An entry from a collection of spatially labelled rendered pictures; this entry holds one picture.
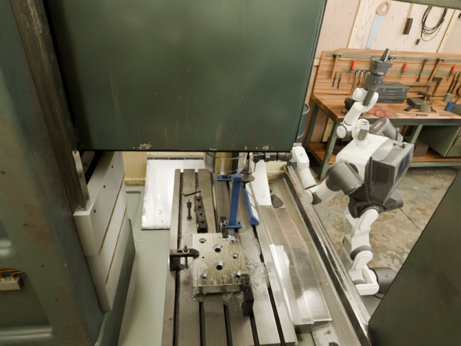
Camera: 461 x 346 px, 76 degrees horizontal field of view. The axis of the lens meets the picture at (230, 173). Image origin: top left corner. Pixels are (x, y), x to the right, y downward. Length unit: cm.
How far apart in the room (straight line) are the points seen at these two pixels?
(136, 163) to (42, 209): 153
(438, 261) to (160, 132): 94
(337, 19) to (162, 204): 285
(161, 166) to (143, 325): 110
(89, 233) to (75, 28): 57
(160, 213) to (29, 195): 132
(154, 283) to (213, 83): 121
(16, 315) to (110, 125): 73
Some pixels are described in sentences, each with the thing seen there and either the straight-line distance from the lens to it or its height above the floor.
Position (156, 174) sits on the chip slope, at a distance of 221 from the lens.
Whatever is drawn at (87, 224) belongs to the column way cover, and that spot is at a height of 138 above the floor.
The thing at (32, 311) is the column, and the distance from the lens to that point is 127.
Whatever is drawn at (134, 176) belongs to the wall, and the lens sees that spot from 240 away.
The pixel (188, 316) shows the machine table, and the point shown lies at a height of 90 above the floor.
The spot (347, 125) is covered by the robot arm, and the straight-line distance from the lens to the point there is 199.
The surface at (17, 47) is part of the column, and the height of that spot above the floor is 188.
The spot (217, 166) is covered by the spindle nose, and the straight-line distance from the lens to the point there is 103.
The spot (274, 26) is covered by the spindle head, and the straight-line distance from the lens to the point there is 84.
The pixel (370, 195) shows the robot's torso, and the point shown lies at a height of 115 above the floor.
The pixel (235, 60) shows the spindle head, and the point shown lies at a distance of 84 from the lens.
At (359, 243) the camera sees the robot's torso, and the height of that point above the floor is 71.
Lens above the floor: 203
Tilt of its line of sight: 34 degrees down
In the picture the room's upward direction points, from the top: 5 degrees clockwise
